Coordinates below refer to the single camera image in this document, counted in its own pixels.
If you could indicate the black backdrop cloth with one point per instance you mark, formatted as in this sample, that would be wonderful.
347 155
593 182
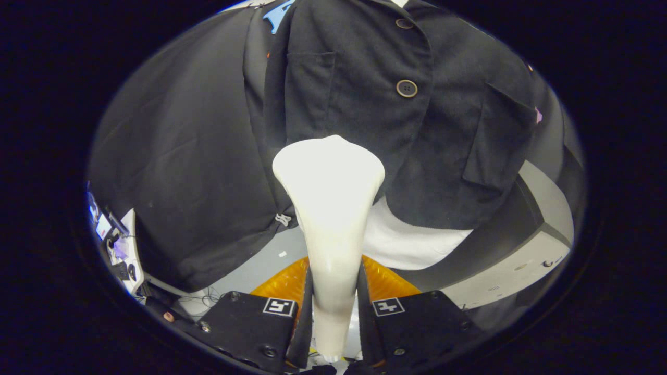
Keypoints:
182 156

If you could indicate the small white plastic clip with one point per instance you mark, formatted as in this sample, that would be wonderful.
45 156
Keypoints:
283 219

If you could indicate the white cluttered side table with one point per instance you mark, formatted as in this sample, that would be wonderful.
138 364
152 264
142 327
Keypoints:
119 245

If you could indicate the black suit jacket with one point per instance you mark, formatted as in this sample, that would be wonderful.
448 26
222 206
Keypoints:
375 130

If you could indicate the grey beige cabinet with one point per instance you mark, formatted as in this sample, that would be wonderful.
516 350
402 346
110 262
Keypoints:
521 260

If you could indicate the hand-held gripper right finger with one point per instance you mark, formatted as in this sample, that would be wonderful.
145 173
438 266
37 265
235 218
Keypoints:
367 333

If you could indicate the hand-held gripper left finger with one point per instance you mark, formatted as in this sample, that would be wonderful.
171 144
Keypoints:
304 338

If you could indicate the white mannequin torso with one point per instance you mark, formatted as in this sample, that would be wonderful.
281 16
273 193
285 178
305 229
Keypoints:
411 245

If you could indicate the white garment steamer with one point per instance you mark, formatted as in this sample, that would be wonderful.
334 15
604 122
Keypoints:
328 208

